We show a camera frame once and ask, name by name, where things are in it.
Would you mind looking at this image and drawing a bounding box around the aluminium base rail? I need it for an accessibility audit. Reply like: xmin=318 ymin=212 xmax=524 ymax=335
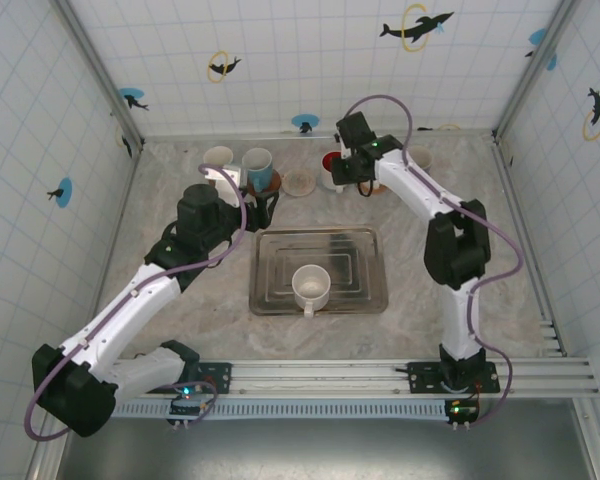
xmin=119 ymin=357 xmax=600 ymax=401

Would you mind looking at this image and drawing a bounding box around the rectangular metal tray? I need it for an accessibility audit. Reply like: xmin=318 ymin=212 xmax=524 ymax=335
xmin=248 ymin=226 xmax=390 ymax=317

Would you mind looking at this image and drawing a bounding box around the light blue cup white inside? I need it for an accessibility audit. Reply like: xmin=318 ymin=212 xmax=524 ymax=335
xmin=202 ymin=145 xmax=236 ymax=174

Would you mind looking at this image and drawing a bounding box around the large dolphin sticker yellow ring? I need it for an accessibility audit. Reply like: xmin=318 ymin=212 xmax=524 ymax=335
xmin=378 ymin=3 xmax=455 ymax=54

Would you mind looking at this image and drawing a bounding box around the dark brown round coaster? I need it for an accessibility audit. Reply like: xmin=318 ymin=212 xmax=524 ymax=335
xmin=246 ymin=169 xmax=284 ymax=195

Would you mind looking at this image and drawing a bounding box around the circuit board with green light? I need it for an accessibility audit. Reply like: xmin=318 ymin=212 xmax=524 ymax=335
xmin=167 ymin=382 xmax=204 ymax=426
xmin=444 ymin=399 xmax=479 ymax=426

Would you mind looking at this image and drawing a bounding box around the aluminium frame post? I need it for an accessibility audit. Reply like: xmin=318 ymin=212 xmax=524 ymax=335
xmin=52 ymin=0 xmax=145 ymax=154
xmin=493 ymin=0 xmax=581 ymax=141

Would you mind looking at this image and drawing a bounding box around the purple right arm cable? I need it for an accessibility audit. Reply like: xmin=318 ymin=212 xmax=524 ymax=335
xmin=344 ymin=93 xmax=526 ymax=430

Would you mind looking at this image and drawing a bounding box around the beige patterned round coaster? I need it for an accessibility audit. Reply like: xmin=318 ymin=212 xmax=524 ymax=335
xmin=281 ymin=167 xmax=317 ymax=197

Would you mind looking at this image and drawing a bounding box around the white slotted cable duct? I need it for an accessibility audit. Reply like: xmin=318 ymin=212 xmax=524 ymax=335
xmin=112 ymin=399 xmax=454 ymax=420

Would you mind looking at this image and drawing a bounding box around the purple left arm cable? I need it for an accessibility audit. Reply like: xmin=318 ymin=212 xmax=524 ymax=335
xmin=24 ymin=163 xmax=249 ymax=444

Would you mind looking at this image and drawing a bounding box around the white cup red inside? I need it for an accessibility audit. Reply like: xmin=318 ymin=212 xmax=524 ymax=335
xmin=321 ymin=151 xmax=354 ymax=194

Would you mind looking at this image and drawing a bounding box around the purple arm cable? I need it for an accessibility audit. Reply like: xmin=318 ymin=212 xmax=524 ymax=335
xmin=24 ymin=163 xmax=249 ymax=444
xmin=344 ymin=93 xmax=526 ymax=430

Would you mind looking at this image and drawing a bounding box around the teal blue cup white inside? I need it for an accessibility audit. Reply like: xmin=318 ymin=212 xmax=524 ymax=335
xmin=241 ymin=147 xmax=274 ymax=194

